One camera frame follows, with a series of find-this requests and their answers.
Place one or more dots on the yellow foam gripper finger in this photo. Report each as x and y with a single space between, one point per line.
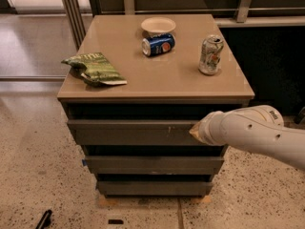
196 131

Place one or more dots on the grey top drawer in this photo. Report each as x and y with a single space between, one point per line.
132 132

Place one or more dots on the grey drawer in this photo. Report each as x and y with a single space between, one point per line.
154 188
132 132
155 165

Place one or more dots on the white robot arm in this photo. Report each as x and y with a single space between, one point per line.
259 130

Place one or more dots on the grey drawer cabinet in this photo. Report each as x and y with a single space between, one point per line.
166 87

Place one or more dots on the grey middle drawer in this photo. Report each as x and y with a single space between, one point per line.
155 165

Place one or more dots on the grey bottom drawer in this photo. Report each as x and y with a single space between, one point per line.
154 188

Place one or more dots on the silver crushed soda can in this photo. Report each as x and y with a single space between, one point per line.
211 49

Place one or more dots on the blue soda can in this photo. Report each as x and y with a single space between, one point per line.
158 44

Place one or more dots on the white paper bowl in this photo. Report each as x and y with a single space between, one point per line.
156 25

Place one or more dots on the blue tape piece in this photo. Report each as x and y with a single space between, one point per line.
84 162

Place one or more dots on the green chip bag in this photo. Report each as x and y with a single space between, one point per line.
94 69

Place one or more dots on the black object on floor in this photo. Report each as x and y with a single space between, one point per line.
45 220

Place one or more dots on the metal railing frame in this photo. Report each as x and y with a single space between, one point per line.
234 12

